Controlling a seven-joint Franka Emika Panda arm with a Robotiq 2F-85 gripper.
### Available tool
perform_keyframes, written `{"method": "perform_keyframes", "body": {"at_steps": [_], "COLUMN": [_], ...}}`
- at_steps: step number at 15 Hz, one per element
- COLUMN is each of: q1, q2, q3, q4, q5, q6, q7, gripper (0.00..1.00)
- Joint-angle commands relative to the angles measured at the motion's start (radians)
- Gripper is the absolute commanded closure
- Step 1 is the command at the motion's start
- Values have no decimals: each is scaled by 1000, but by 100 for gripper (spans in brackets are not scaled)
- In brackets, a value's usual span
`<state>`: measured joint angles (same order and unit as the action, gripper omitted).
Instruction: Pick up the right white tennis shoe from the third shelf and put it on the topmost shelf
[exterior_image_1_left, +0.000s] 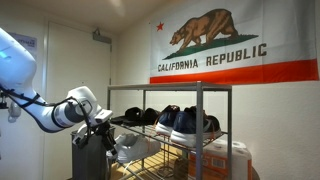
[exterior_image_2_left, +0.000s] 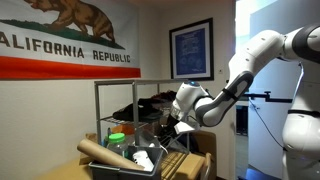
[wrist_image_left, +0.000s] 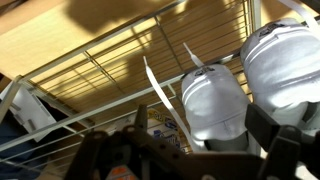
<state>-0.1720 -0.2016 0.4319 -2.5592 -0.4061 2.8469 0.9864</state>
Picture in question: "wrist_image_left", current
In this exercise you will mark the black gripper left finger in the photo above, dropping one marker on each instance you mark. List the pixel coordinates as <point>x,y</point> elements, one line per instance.
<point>140,146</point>

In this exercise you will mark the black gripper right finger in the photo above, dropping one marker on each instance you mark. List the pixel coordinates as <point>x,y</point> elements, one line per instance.
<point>266,133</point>

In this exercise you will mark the grey metal shoe rack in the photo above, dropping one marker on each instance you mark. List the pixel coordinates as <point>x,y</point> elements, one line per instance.
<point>110,60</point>

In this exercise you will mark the navy sneaker white sole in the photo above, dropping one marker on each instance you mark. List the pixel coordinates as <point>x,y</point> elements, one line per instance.
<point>30,113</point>

